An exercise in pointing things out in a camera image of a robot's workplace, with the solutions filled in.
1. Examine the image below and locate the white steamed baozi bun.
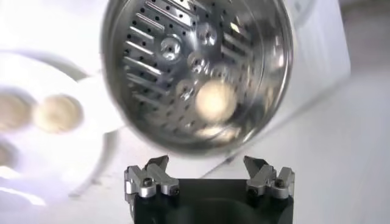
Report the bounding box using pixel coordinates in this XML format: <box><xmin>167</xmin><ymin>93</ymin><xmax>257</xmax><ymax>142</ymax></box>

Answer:
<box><xmin>32</xmin><ymin>94</ymin><xmax>85</xmax><ymax>134</ymax></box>
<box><xmin>0</xmin><ymin>93</ymin><xmax>33</xmax><ymax>131</ymax></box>
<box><xmin>194</xmin><ymin>80</ymin><xmax>238</xmax><ymax>124</ymax></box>

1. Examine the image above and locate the white round plate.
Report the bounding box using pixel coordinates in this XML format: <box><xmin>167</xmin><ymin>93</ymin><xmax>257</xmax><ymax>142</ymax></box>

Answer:
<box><xmin>0</xmin><ymin>50</ymin><xmax>122</xmax><ymax>198</ymax></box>

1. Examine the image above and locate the stainless steel steamer basket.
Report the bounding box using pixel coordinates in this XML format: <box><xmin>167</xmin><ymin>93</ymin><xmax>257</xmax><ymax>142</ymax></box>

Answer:
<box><xmin>100</xmin><ymin>0</ymin><xmax>295</xmax><ymax>156</ymax></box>

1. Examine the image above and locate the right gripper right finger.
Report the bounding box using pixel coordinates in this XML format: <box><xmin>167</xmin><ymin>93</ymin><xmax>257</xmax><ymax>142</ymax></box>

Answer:
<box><xmin>243</xmin><ymin>155</ymin><xmax>296</xmax><ymax>200</ymax></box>

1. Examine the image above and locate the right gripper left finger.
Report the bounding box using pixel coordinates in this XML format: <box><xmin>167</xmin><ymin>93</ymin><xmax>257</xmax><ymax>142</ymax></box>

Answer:
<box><xmin>124</xmin><ymin>154</ymin><xmax>180</xmax><ymax>198</ymax></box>

